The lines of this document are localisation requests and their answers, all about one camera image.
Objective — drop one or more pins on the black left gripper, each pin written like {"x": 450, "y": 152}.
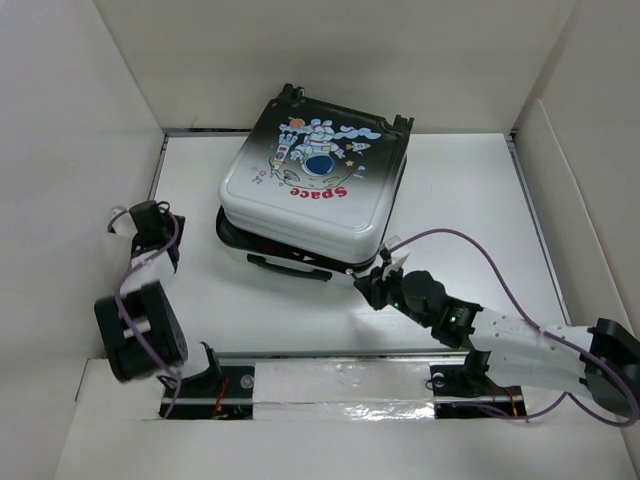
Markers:
{"x": 180, "y": 222}

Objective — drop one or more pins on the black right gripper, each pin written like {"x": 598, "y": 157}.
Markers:
{"x": 371, "y": 287}

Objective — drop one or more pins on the black suitcase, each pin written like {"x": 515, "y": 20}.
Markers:
{"x": 317, "y": 177}

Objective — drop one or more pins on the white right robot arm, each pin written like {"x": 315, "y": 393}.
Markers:
{"x": 599, "y": 363}

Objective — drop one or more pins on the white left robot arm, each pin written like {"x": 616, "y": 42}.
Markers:
{"x": 138, "y": 326}

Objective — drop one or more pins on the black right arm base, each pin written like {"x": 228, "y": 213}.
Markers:
{"x": 464, "y": 391}

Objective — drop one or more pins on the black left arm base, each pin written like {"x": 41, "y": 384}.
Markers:
{"x": 219, "y": 392}

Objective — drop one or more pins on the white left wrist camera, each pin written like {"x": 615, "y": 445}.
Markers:
{"x": 121, "y": 223}

